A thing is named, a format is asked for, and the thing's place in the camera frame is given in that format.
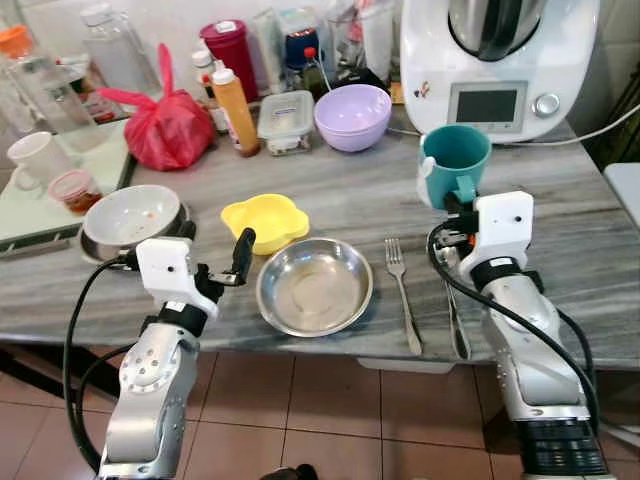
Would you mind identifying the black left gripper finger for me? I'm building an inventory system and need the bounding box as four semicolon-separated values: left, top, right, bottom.
230;227;258;286

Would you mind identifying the teal mug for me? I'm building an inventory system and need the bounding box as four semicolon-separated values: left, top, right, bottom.
417;124;493;211

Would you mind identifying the yellow flower-shaped bowl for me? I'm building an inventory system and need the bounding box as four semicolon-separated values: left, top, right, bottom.
221;194;311;255

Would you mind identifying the silver metal fork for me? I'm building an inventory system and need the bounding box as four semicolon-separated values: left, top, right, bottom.
384;238;424;357

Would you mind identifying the empty stainless steel plate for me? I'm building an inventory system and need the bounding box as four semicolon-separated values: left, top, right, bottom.
256;237;374;337

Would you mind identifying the silver metal spoon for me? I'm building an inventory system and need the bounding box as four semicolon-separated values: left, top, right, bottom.
440;248;472;361

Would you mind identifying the white ceramic bowl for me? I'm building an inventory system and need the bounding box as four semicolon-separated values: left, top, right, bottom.
82;184;183;248

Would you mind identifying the purple plastic bowl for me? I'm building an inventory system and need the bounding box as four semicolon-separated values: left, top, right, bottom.
314;84;393;153

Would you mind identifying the orange sauce squeeze bottle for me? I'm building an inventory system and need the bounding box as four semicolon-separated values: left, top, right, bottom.
210;68;261;158

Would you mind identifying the clear lidded food container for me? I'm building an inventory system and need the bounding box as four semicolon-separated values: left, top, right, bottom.
257;91;316;157

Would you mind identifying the white plastic bin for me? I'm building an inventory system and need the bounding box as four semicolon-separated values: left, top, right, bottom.
357;355;456;374

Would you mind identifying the red knotted plastic bag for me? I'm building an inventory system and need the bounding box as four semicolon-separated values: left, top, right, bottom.
97;43;216;171

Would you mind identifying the white side table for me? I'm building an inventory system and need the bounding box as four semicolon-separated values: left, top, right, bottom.
604;162;640;226

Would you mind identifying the small pink-lidded chili jar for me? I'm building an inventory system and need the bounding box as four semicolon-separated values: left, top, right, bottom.
47;170;103;216

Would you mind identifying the white kitchen cooking machine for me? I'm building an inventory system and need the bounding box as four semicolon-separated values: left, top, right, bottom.
400;0;601;143

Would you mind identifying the dark green backpack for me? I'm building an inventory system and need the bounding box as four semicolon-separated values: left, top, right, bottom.
590;70;640;166

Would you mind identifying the white bottle with red cap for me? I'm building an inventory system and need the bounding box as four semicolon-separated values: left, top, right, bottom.
192;50;223;111

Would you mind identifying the dark bottle with red cap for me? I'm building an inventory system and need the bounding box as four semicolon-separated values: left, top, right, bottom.
302;47;331;96

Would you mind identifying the black left robot foot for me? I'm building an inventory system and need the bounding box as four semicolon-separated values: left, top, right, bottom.
262;463;319;480

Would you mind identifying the pale green cutting board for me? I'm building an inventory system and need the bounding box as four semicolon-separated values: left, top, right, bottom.
0;120;136;251

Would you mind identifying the dark red canister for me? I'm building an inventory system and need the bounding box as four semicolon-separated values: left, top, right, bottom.
199;20;259;101

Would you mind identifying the dark blue jar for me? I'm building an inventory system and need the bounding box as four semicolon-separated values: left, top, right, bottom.
283;25;323;73

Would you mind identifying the white ceramic mug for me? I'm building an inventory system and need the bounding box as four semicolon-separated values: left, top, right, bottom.
7;131;71;191

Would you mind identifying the clear glass jar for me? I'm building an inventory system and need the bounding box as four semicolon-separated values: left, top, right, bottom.
80;3;161;96

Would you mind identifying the clear bottle with orange cap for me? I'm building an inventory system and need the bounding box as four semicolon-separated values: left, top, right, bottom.
0;25;96;136

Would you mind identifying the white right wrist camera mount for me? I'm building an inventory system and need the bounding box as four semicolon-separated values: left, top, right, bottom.
458;191;534;286

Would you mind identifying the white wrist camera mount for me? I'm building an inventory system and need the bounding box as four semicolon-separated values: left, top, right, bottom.
135;236;206;321
458;191;534;286

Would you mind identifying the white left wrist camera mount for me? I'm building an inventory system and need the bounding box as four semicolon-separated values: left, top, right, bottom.
135;236;206;321

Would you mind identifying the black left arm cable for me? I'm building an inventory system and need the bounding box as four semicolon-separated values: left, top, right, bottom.
62;255;141;476

